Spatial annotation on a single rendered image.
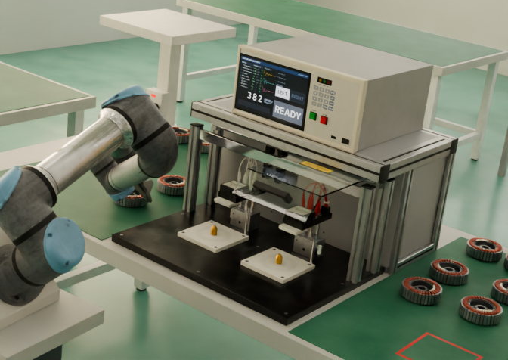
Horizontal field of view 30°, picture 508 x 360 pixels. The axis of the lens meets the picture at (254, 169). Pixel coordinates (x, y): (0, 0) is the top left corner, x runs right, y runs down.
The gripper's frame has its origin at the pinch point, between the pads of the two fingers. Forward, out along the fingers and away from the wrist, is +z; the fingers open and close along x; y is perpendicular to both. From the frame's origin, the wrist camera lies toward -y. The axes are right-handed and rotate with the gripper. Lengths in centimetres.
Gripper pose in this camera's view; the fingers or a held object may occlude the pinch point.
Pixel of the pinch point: (131, 197)
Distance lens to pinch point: 306.3
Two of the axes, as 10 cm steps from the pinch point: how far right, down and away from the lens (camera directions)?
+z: 1.2, 6.8, 7.2
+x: -8.9, -2.4, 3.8
